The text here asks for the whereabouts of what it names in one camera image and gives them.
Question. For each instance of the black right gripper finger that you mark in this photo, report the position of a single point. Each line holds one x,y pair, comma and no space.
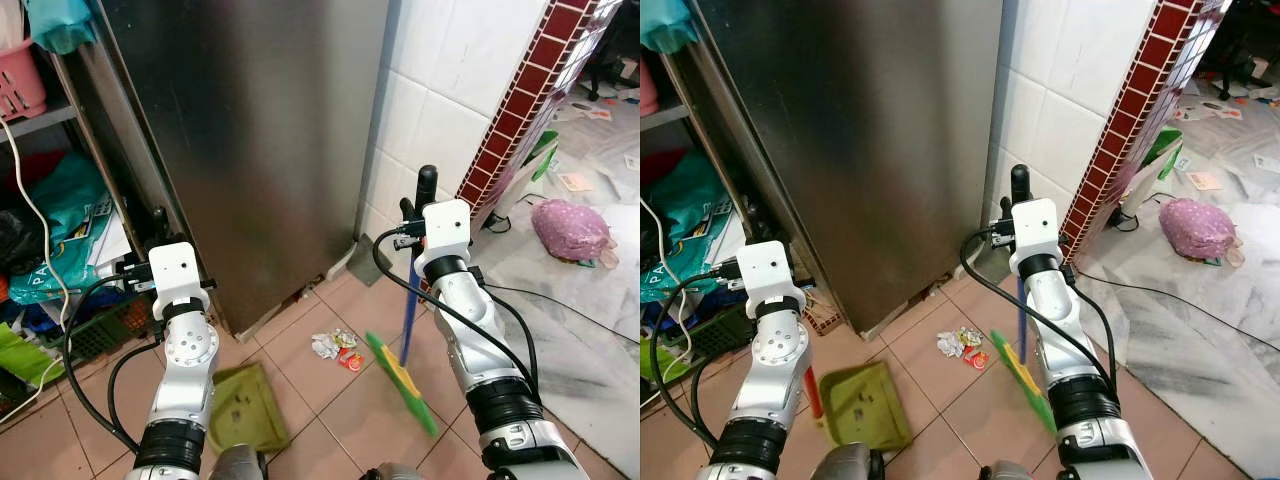
407,208
1021,183
427,185
1006,206

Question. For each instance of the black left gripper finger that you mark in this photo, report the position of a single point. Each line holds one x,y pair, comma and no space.
161,226
754,228

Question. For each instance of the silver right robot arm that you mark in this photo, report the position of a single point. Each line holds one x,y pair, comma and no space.
1070,340
480,330

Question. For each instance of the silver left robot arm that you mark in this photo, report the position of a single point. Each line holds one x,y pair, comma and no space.
775,375
188,375

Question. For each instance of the dark green plastic crate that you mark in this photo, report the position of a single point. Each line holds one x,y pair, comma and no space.
725,335
100,335

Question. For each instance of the teal printed bag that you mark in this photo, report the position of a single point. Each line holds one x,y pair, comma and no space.
70,215
695,205

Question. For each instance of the gold crumpled wrapper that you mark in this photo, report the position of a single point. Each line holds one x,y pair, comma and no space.
970,337
345,338

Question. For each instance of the lime green plastic item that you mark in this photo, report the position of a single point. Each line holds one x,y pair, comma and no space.
25,355
660,365

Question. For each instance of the green and white board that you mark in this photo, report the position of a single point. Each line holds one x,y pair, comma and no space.
543,155
1160,155

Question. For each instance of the black plastic bag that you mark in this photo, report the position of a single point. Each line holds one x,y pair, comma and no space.
18,242

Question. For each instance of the stainless steel fridge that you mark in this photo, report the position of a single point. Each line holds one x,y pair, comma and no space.
860,140
250,140

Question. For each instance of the white crumpled paper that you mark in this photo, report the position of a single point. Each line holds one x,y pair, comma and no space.
950,345
325,346

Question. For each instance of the red snack wrapper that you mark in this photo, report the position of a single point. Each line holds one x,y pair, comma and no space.
976,358
351,360

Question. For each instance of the small paper card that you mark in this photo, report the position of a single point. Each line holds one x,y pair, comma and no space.
1203,180
577,182

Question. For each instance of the purple dotted bag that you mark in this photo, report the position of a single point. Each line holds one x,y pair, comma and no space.
1198,228
572,230

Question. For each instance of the pink plastic basket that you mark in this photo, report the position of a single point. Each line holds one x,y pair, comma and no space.
647,90
20,80

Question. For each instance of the grey left robot leg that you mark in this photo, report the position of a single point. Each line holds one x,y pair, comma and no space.
238,465
848,465

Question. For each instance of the grey robot leg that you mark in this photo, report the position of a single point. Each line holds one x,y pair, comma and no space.
1012,472
238,465
390,472
848,465

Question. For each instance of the black chair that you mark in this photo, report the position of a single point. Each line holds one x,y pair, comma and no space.
1240,50
610,60

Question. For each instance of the teal cloth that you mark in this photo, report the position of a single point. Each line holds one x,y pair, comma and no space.
665,22
60,25

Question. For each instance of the grey right robot leg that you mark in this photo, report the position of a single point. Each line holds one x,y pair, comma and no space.
1012,472
390,472

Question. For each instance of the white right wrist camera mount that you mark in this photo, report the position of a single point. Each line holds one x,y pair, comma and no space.
447,228
1036,228

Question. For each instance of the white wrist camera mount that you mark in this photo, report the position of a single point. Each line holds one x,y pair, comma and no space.
1036,228
178,272
447,228
768,270

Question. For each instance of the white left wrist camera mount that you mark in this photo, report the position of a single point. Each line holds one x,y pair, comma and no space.
768,270
178,272

